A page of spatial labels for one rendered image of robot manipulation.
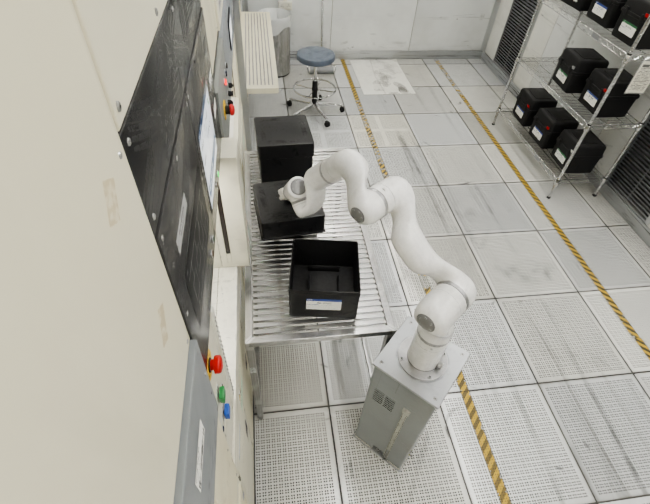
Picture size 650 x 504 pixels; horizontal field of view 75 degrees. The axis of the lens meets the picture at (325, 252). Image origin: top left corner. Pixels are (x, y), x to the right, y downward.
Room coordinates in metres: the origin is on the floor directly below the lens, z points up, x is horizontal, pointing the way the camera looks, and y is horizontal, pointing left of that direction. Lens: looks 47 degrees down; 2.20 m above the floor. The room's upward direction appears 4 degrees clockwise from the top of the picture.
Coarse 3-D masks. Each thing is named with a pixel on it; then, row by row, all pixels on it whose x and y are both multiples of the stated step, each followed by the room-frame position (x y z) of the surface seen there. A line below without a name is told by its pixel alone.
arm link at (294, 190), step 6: (294, 180) 1.27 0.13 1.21; (300, 180) 1.28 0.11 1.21; (288, 186) 1.26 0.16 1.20; (294, 186) 1.26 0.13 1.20; (300, 186) 1.26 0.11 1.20; (288, 192) 1.25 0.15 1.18; (294, 192) 1.24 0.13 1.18; (300, 192) 1.25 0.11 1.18; (288, 198) 1.29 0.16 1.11; (294, 198) 1.25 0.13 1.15; (300, 198) 1.25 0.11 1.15
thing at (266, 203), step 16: (256, 192) 1.51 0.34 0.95; (272, 192) 1.52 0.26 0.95; (256, 208) 1.48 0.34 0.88; (272, 208) 1.41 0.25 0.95; (288, 208) 1.41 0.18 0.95; (320, 208) 1.43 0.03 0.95; (272, 224) 1.32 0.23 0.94; (288, 224) 1.34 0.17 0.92; (304, 224) 1.36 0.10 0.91; (320, 224) 1.38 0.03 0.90
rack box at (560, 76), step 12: (576, 48) 3.60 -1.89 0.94; (588, 48) 3.62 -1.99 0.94; (564, 60) 3.53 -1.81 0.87; (576, 60) 3.39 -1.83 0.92; (588, 60) 3.37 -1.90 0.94; (600, 60) 3.39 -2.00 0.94; (564, 72) 3.46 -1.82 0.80; (576, 72) 3.34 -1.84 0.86; (588, 72) 3.35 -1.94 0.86; (564, 84) 3.40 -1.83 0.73; (576, 84) 3.35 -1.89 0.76
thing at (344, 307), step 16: (304, 240) 1.24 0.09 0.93; (320, 240) 1.25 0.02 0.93; (336, 240) 1.25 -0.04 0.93; (304, 256) 1.24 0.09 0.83; (320, 256) 1.25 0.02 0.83; (336, 256) 1.25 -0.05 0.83; (352, 256) 1.25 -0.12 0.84; (304, 272) 1.20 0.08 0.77; (320, 272) 1.21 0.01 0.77; (336, 272) 1.21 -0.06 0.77; (352, 272) 1.22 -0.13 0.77; (304, 288) 1.11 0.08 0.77; (320, 288) 1.12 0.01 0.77; (336, 288) 1.12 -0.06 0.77; (352, 288) 1.13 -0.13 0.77; (304, 304) 0.97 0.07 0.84; (320, 304) 0.97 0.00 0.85; (336, 304) 0.98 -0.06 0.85; (352, 304) 0.98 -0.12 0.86
